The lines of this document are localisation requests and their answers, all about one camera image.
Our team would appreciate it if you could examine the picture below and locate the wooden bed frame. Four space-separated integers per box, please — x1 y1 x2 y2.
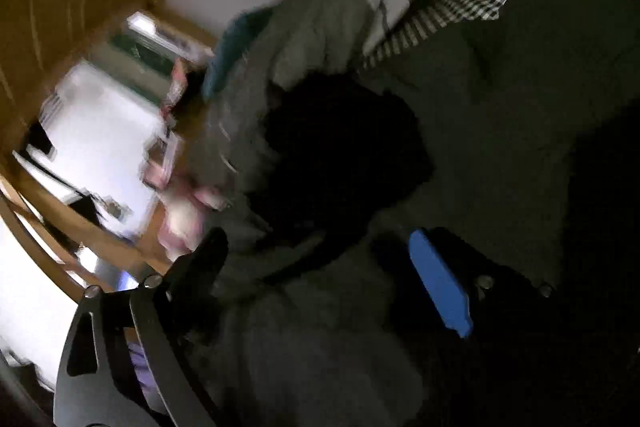
1 0 162 301

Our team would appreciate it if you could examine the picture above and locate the black white checkered bedsheet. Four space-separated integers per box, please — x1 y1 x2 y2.
360 0 508 70

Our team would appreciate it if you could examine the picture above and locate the teal pillow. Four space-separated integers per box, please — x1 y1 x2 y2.
202 6 273 102

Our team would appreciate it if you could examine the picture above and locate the pink plush bear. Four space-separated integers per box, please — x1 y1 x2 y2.
137 159 228 262

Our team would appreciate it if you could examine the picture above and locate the large black jacket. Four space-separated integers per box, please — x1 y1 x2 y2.
199 0 640 427

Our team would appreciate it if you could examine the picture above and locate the grey striped duvet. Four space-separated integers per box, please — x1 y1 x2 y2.
186 0 414 187

